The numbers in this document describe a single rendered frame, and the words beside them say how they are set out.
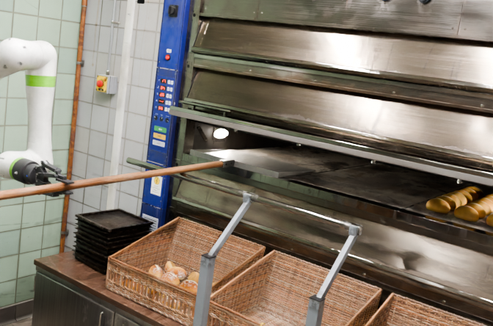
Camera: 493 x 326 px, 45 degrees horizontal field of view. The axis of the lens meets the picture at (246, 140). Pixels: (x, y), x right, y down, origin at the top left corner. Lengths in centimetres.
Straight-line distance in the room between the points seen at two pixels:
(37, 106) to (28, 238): 144
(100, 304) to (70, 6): 173
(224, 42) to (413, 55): 95
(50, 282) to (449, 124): 201
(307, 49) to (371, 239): 87
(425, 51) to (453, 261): 83
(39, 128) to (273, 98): 104
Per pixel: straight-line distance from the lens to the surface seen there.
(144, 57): 334
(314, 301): 207
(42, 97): 250
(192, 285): 288
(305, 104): 269
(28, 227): 377
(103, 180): 233
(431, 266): 252
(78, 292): 301
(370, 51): 257
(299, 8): 277
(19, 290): 389
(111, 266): 286
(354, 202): 260
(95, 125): 363
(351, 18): 263
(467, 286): 248
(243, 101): 287
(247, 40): 289
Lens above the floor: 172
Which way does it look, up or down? 8 degrees down
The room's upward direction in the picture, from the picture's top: 8 degrees clockwise
